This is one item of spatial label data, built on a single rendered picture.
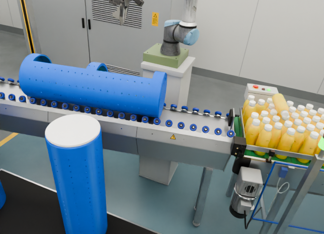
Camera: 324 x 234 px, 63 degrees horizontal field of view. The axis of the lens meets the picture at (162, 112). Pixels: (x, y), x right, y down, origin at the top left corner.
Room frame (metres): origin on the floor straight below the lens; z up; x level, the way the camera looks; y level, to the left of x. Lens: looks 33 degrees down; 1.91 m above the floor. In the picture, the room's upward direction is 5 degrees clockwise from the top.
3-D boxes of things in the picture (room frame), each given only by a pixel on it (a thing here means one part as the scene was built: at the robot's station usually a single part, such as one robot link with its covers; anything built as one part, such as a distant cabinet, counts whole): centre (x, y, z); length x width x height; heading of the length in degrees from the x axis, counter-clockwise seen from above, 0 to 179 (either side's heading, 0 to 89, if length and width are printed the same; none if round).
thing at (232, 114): (1.37, -0.43, 0.99); 0.10 x 0.02 x 0.12; 172
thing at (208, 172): (1.31, -0.36, 0.31); 0.06 x 0.06 x 0.63; 82
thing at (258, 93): (1.63, -0.67, 1.05); 0.20 x 0.10 x 0.10; 82
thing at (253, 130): (1.24, -0.53, 0.99); 0.07 x 0.07 x 0.19
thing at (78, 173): (1.09, 0.46, 0.59); 0.28 x 0.28 x 0.88
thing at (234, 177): (1.63, -0.67, 0.50); 0.04 x 0.04 x 1.00; 82
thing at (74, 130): (1.09, 0.46, 1.03); 0.28 x 0.28 x 0.01
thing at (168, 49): (1.86, -0.02, 1.26); 0.15 x 0.15 x 0.10
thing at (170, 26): (1.86, -0.03, 1.38); 0.13 x 0.12 x 0.14; 46
